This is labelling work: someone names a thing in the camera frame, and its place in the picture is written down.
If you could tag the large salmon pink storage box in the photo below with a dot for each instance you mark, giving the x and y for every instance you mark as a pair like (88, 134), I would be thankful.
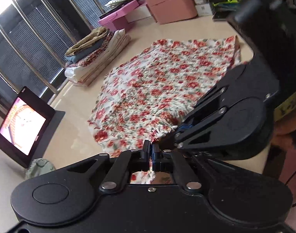
(172, 7)

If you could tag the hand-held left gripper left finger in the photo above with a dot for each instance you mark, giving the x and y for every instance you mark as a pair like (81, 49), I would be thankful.
(145, 157)

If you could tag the green patterned garment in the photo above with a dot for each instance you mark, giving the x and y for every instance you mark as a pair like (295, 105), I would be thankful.
(40, 167)

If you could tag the silver edged smartphone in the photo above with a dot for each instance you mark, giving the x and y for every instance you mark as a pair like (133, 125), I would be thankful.
(220, 16)

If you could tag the person's pink garment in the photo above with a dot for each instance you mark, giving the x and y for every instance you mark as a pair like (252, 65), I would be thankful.
(293, 174)

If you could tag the stack of folded clothes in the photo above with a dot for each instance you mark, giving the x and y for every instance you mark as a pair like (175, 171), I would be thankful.
(94, 58)

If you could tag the black flat box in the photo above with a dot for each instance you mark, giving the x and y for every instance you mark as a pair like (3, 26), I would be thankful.
(111, 12)

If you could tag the tablet in black folio case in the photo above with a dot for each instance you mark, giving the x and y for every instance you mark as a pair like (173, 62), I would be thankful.
(24, 123)

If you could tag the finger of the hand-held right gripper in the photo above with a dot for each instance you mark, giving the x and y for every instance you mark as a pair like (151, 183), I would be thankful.
(206, 99)
(199, 122)

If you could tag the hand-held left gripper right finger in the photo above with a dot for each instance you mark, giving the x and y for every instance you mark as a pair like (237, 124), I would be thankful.
(156, 159)

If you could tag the barred window with blinds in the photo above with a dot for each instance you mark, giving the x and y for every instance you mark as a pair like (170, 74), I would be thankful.
(41, 29)

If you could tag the clear plastic wrapped sheet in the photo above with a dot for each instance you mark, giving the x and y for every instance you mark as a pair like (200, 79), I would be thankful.
(116, 3)

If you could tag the magenta pink box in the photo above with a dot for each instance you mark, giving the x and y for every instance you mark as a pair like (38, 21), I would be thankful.
(125, 9)
(121, 24)

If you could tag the red floral white garment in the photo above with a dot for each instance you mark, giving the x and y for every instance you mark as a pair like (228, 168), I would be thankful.
(157, 85)

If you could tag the small white green box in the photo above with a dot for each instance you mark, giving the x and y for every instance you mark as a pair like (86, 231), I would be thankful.
(203, 10)

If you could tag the person's right hand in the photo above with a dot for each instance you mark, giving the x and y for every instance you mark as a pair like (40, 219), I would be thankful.
(286, 133)

